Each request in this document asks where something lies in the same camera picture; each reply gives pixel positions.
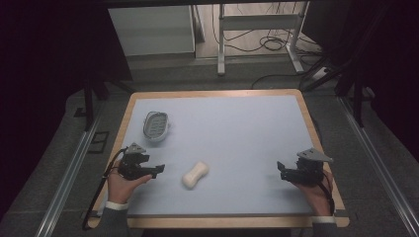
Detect black curtain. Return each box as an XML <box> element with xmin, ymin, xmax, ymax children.
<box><xmin>300</xmin><ymin>0</ymin><xmax>419</xmax><ymax>162</ymax></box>
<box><xmin>0</xmin><ymin>0</ymin><xmax>132</xmax><ymax>221</ymax></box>

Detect aluminium floor rail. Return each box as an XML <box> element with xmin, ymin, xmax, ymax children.
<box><xmin>339</xmin><ymin>97</ymin><xmax>419</xmax><ymax>237</ymax></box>
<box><xmin>34</xmin><ymin>112</ymin><xmax>104</xmax><ymax>237</ymax></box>

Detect white metal desk frame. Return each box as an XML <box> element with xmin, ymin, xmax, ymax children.
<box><xmin>216</xmin><ymin>1</ymin><xmax>311</xmax><ymax>77</ymax></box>

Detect white soap bar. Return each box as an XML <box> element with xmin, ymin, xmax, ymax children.
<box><xmin>181</xmin><ymin>160</ymin><xmax>210</xmax><ymax>191</ymax></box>

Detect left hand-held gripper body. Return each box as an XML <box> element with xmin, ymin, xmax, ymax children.
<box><xmin>117</xmin><ymin>142</ymin><xmax>151</xmax><ymax>182</ymax></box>

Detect white oval soap dish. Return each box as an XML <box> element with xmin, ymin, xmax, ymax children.
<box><xmin>142</xmin><ymin>111</ymin><xmax>171</xmax><ymax>143</ymax></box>

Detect white power strip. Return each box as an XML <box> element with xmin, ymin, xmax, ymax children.
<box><xmin>311</xmin><ymin>66</ymin><xmax>331</xmax><ymax>82</ymax></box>

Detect white cabinet panel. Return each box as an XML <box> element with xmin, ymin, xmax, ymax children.
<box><xmin>108</xmin><ymin>4</ymin><xmax>197</xmax><ymax>57</ymax></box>

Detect person's left hand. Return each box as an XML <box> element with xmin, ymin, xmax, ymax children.
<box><xmin>107</xmin><ymin>161</ymin><xmax>153</xmax><ymax>205</ymax></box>

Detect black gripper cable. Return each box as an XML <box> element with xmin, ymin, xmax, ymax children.
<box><xmin>316</xmin><ymin>170</ymin><xmax>337</xmax><ymax>218</ymax></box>
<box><xmin>81</xmin><ymin>147</ymin><xmax>128</xmax><ymax>231</ymax></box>

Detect person's right hand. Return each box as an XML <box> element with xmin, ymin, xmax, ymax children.
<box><xmin>293</xmin><ymin>170</ymin><xmax>335</xmax><ymax>218</ymax></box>

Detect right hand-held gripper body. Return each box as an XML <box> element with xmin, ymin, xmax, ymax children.
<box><xmin>295</xmin><ymin>147</ymin><xmax>334</xmax><ymax>188</ymax></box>

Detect black floor cables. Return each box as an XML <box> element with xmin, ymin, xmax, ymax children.
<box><xmin>210</xmin><ymin>2</ymin><xmax>327</xmax><ymax>91</ymax></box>

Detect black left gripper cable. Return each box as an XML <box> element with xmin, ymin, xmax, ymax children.
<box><xmin>81</xmin><ymin>147</ymin><xmax>128</xmax><ymax>231</ymax></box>

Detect black metal stand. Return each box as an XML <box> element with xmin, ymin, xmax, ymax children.
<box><xmin>72</xmin><ymin>77</ymin><xmax>135</xmax><ymax>132</ymax></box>
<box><xmin>300</xmin><ymin>48</ymin><xmax>375</xmax><ymax>128</ymax></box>

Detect light blue table mat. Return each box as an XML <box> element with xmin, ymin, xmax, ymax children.
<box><xmin>122</xmin><ymin>95</ymin><xmax>314</xmax><ymax>217</ymax></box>

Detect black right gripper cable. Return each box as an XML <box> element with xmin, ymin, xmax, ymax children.
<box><xmin>316</xmin><ymin>170</ymin><xmax>337</xmax><ymax>218</ymax></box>

